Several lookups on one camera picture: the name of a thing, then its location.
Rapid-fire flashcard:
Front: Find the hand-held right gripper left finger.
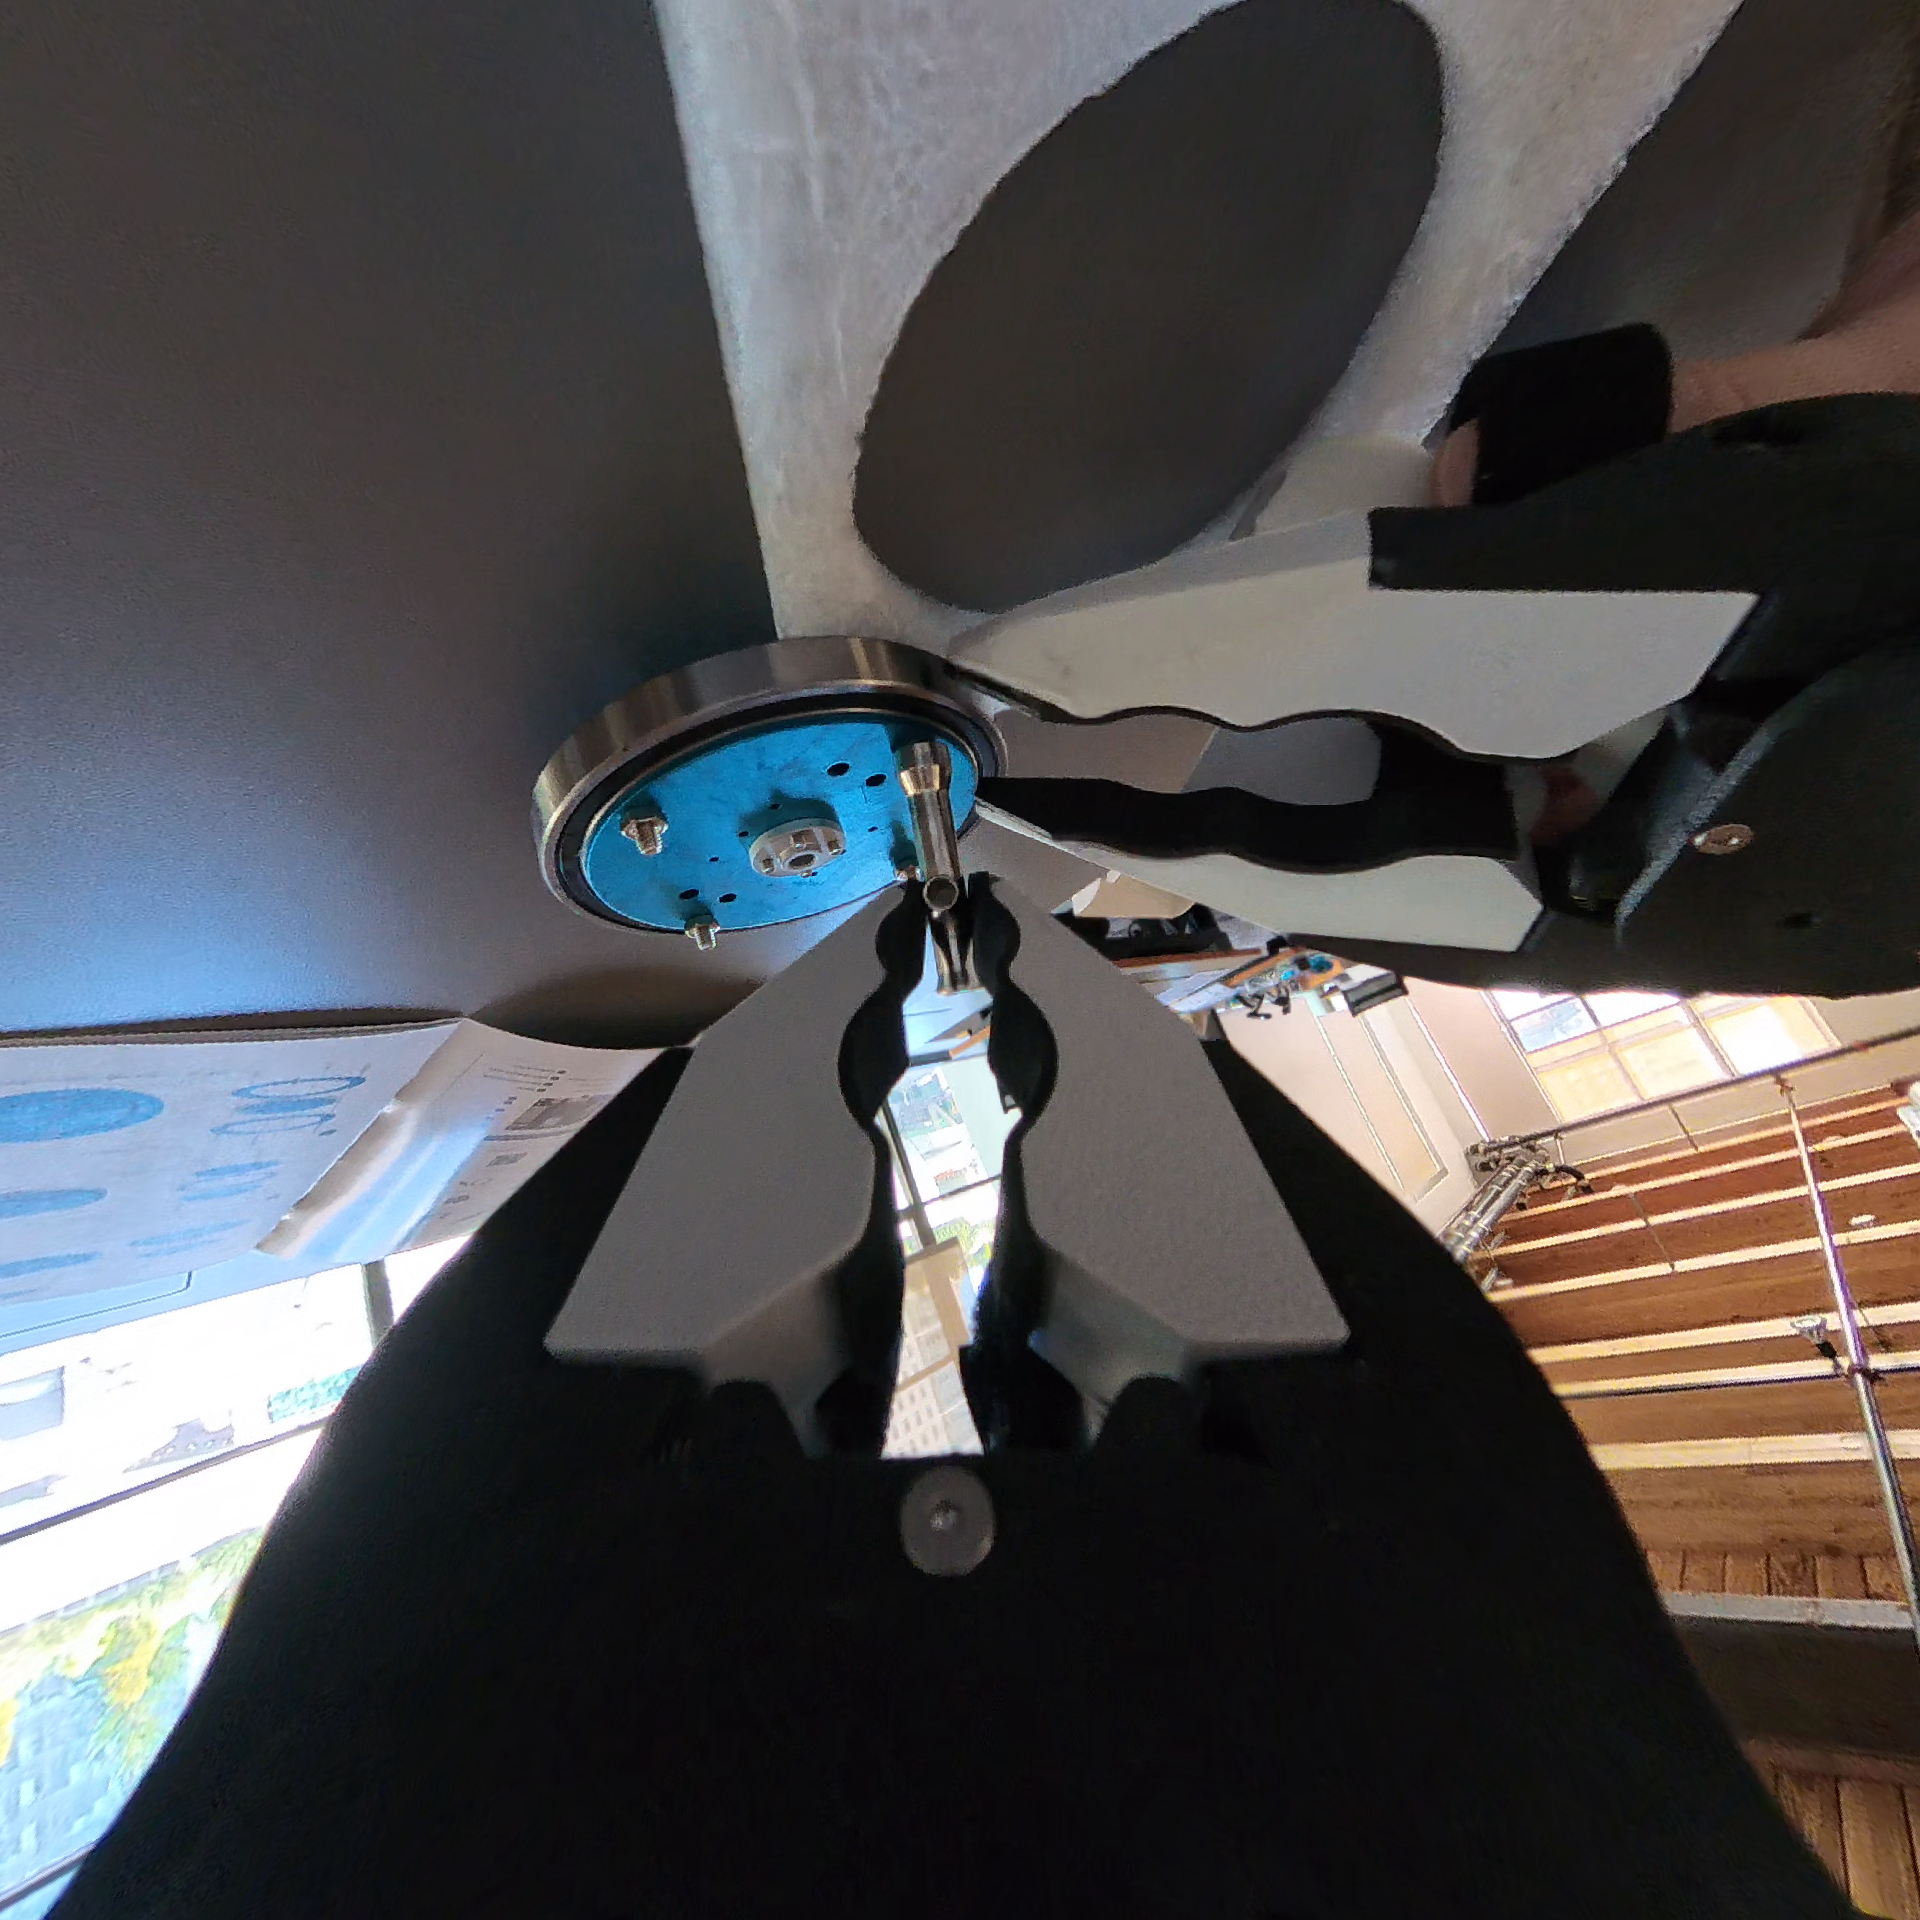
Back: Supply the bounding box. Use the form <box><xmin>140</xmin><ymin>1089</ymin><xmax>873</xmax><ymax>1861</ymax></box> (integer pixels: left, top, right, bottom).
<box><xmin>546</xmin><ymin>884</ymin><xmax>909</xmax><ymax>1454</ymax></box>

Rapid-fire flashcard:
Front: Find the open instruction booklet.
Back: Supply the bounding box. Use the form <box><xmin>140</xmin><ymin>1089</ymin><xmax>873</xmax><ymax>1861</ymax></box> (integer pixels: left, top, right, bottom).
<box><xmin>0</xmin><ymin>1015</ymin><xmax>696</xmax><ymax>1337</ymax></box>

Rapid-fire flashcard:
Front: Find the large window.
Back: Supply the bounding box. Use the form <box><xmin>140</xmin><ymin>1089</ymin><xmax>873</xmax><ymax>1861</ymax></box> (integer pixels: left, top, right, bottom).
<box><xmin>0</xmin><ymin>1260</ymin><xmax>468</xmax><ymax>1920</ymax></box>

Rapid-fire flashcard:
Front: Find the round blue base plate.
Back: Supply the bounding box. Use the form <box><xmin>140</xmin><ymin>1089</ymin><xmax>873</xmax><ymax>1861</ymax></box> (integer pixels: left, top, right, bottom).
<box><xmin>534</xmin><ymin>635</ymin><xmax>1009</xmax><ymax>935</ymax></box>

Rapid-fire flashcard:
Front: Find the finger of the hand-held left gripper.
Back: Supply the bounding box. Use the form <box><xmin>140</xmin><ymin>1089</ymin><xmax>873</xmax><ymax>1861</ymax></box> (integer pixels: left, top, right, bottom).
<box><xmin>943</xmin><ymin>437</ymin><xmax>1761</xmax><ymax>768</ymax></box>
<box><xmin>971</xmin><ymin>742</ymin><xmax>1550</xmax><ymax>954</ymax></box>

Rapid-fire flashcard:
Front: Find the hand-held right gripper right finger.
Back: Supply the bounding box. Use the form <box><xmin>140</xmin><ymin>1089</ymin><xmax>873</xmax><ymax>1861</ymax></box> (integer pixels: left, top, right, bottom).
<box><xmin>960</xmin><ymin>873</ymin><xmax>1351</xmax><ymax>1454</ymax></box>

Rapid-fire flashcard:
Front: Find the white foam packing piece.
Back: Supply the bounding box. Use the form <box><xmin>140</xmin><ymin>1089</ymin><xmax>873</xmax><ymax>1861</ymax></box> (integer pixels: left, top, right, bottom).
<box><xmin>652</xmin><ymin>0</ymin><xmax>1750</xmax><ymax>669</ymax></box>

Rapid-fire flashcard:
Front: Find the small paned window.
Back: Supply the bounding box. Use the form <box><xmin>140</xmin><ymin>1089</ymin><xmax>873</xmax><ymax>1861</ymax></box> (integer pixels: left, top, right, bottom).
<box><xmin>1483</xmin><ymin>982</ymin><xmax>1854</xmax><ymax>1120</ymax></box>

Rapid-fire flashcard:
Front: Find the small metal socket wrench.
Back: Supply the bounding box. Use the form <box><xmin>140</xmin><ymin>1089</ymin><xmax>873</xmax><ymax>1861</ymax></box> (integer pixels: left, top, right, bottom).
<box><xmin>893</xmin><ymin>737</ymin><xmax>980</xmax><ymax>996</ymax></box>

